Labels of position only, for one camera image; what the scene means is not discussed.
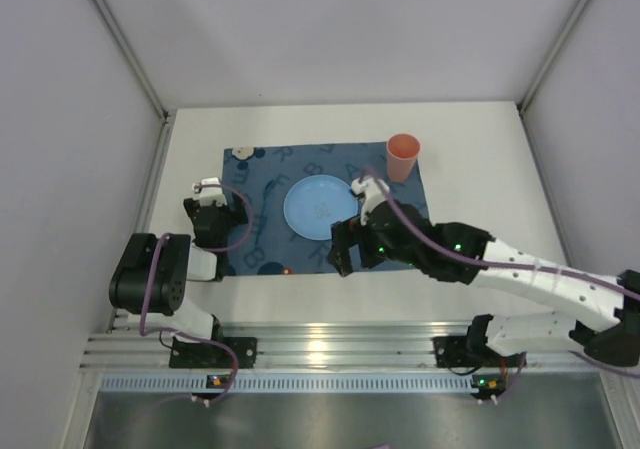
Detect light blue plate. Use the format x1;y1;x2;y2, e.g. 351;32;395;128
283;175;359;241

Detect blue letter-print placemat cloth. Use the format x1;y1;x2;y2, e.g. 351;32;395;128
219;141;431;277

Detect orange plastic cup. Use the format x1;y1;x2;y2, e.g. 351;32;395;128
386;133;421;183

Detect blue metallic fork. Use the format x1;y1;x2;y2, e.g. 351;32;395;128
260;179;275;219

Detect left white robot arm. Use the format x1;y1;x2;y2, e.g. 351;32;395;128
108;178;254;349

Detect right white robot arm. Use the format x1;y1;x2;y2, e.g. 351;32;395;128
328;175;639;368

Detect aluminium rail frame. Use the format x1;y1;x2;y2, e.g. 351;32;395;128
79;320;621;370

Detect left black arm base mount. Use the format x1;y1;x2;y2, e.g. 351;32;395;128
168;337;258;369

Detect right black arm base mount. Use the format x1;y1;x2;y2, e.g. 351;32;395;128
432;336;524;370

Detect perforated cable duct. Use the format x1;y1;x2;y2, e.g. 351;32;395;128
100;372;504;394

